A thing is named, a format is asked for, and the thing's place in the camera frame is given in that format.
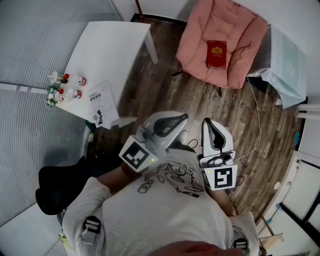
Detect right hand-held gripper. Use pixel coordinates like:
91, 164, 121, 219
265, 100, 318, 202
197, 117, 238, 192

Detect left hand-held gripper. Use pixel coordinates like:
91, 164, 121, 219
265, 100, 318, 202
118, 111, 189, 173

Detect pink cushioned armchair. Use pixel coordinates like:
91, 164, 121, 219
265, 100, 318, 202
171, 0, 269, 98

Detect red book with gold crest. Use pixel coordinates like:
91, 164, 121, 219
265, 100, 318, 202
206, 39, 228, 70

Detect person's right forearm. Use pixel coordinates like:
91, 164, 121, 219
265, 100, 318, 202
204, 179, 240, 217

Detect person's left forearm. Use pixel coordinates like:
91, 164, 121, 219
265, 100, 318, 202
96, 163, 141, 195

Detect light blue covered table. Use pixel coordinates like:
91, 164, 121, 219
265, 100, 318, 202
247, 23, 308, 110

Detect white shoe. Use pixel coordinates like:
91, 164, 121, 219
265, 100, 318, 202
177, 130, 189, 145

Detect black trousers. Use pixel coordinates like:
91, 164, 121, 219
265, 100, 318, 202
172, 139, 197, 154

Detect white booklet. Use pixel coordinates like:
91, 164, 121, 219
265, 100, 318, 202
86, 81, 120, 128

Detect white printed t-shirt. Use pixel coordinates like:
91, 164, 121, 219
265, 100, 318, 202
62, 147, 261, 256

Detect white side table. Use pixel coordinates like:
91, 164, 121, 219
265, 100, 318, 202
51, 21, 160, 130

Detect red-capped clear bottle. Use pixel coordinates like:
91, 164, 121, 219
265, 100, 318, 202
57, 87, 83, 101
62, 73, 88, 86

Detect wooden easel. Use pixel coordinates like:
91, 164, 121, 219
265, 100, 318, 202
258, 216, 285, 256

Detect dark red coat rack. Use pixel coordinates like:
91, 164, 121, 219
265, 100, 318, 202
134, 0, 145, 18

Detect black bag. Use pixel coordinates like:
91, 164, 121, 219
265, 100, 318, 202
34, 149, 118, 216

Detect black cable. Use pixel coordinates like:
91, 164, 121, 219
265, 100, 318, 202
224, 174, 246, 216
184, 138, 200, 152

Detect white cable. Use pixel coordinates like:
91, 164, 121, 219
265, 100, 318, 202
236, 76, 263, 161

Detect brown bead bracelet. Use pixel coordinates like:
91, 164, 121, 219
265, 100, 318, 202
121, 162, 141, 179

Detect white cabinet with black frame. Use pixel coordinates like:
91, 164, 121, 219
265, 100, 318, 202
262, 149, 320, 256

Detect grey harness strap black buckle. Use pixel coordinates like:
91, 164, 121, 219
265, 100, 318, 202
79, 215, 102, 247
232, 237, 251, 256

